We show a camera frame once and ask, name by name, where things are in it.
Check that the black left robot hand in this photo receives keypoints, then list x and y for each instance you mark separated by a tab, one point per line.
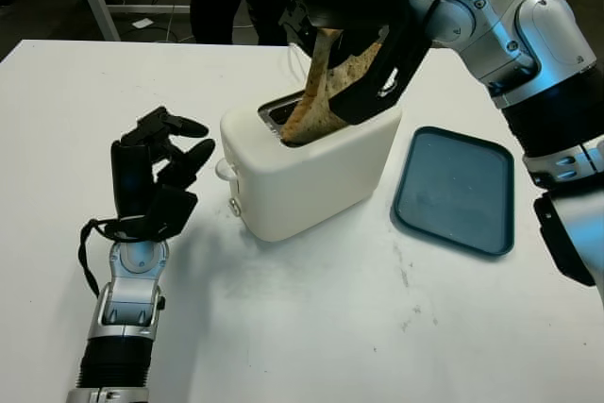
129	176

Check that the slice of brown bread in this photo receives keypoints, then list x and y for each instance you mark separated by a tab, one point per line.
311	105

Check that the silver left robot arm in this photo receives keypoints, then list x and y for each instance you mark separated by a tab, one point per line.
122	308

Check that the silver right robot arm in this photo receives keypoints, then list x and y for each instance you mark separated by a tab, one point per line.
528	44

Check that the white two-slot toaster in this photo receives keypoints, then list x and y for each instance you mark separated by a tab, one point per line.
311	186

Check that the dark blue plastic tray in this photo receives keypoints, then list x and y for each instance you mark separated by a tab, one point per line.
453	195

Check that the white paper sheet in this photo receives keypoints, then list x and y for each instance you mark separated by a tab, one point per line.
141	23

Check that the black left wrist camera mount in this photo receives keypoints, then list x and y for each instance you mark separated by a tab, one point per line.
172	212

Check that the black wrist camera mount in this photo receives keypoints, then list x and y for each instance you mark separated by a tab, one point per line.
368	101
172	212

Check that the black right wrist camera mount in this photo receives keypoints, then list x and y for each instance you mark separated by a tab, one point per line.
368	101

